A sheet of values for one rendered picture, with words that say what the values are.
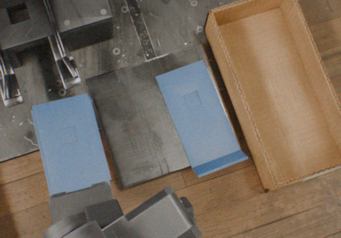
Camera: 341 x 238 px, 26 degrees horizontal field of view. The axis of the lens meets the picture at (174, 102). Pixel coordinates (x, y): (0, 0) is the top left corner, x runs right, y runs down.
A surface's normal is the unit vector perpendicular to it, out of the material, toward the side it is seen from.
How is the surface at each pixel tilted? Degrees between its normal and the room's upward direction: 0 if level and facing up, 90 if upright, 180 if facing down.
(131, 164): 0
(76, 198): 26
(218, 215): 0
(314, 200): 0
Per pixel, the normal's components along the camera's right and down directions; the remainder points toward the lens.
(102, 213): -0.18, -0.96
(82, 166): 0.06, -0.33
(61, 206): 0.20, 0.17
